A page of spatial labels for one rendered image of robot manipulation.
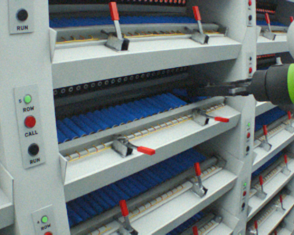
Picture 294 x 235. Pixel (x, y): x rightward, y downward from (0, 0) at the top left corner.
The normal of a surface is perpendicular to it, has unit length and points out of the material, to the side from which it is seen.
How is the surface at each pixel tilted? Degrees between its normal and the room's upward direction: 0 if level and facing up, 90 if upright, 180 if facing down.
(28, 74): 90
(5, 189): 90
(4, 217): 110
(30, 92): 90
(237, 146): 90
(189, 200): 21
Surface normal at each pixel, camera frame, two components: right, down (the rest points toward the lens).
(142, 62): 0.71, 0.47
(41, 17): 0.74, 0.14
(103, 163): 0.23, -0.86
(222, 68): -0.67, 0.20
